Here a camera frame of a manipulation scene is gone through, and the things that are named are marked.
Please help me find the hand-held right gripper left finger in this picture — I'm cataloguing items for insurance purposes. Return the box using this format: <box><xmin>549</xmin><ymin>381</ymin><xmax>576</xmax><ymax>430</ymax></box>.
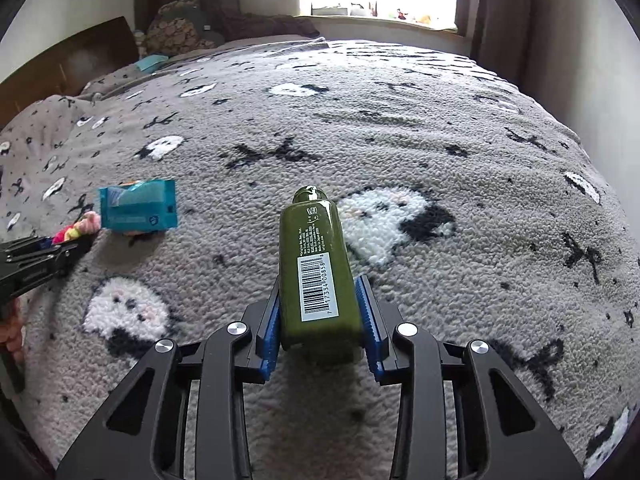
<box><xmin>56</xmin><ymin>275</ymin><xmax>281</xmax><ymax>480</ymax></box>

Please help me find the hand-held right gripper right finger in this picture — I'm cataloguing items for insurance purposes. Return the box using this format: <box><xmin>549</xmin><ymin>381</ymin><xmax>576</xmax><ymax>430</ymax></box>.
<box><xmin>352</xmin><ymin>275</ymin><xmax>585</xmax><ymax>480</ymax></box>

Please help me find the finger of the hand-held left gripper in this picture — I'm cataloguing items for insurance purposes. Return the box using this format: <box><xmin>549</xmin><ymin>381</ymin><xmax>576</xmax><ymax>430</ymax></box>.
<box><xmin>0</xmin><ymin>239</ymin><xmax>94</xmax><ymax>306</ymax></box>
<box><xmin>0</xmin><ymin>236</ymin><xmax>53</xmax><ymax>263</ymax></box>

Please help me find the dark green bottle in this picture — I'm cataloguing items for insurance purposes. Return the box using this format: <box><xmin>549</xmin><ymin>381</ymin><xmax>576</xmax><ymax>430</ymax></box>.
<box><xmin>277</xmin><ymin>186</ymin><xmax>363</xmax><ymax>363</ymax></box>

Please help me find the person's left hand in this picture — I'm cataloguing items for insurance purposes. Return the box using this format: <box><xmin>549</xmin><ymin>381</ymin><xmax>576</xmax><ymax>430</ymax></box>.
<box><xmin>0</xmin><ymin>300</ymin><xmax>25</xmax><ymax>363</ymax></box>

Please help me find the grey dotted pillow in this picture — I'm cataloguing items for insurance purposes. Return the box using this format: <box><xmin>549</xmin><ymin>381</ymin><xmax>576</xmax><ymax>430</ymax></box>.
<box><xmin>0</xmin><ymin>94</ymin><xmax>108</xmax><ymax>241</ymax></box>

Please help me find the teal snack packet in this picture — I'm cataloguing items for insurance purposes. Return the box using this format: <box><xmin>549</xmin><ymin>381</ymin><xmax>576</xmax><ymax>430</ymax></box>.
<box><xmin>97</xmin><ymin>179</ymin><xmax>178</xmax><ymax>235</ymax></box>

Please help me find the wooden headboard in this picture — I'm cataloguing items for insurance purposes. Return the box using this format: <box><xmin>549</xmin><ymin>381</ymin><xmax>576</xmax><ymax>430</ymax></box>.
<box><xmin>0</xmin><ymin>16</ymin><xmax>141</xmax><ymax>128</ymax></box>

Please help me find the brown patterned cushion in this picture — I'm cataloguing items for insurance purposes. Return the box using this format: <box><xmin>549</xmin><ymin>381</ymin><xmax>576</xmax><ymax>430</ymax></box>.
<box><xmin>145</xmin><ymin>0</ymin><xmax>226</xmax><ymax>56</ymax></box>

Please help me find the dark brown cloth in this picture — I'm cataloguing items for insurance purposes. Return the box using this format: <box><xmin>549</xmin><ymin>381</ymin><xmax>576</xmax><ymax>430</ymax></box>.
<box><xmin>220</xmin><ymin>12</ymin><xmax>321</xmax><ymax>41</ymax></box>

